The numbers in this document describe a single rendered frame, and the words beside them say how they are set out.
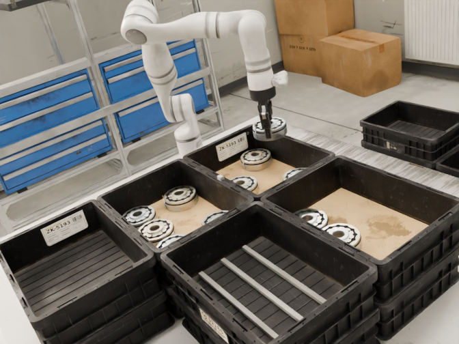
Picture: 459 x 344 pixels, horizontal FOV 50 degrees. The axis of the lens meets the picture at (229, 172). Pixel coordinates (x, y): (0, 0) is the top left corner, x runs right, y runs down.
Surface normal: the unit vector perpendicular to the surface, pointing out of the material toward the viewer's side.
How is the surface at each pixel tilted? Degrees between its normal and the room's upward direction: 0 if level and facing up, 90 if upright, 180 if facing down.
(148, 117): 90
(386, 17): 90
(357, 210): 0
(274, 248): 0
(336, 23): 91
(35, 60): 90
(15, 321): 0
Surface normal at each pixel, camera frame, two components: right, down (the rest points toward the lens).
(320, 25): -0.72, 0.45
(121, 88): 0.59, 0.29
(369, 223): -0.18, -0.86
